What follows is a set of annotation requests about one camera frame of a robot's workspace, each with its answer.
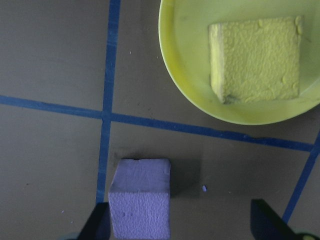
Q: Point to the purple foam block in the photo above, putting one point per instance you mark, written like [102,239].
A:
[140,207]

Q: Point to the purple foam crumb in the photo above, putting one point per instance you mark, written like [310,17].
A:
[204,188]

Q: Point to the yellow plate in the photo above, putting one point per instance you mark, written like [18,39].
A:
[190,100]

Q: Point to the yellow foam block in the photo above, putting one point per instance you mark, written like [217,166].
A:
[255,60]

